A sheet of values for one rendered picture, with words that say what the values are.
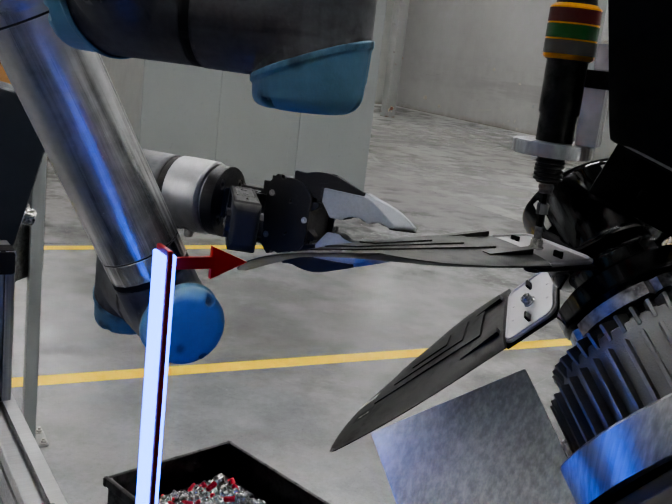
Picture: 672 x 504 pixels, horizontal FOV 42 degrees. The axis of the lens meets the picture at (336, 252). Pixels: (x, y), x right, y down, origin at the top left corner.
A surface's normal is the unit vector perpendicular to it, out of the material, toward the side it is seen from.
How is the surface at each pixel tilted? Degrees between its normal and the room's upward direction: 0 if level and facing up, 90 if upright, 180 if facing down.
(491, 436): 55
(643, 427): 77
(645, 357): 66
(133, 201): 88
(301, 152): 90
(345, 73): 93
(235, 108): 90
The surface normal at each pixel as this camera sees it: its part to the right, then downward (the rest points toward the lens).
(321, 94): 0.21, 0.30
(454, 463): -0.27, -0.42
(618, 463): -0.80, -0.06
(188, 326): 0.49, 0.25
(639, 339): -0.59, -0.31
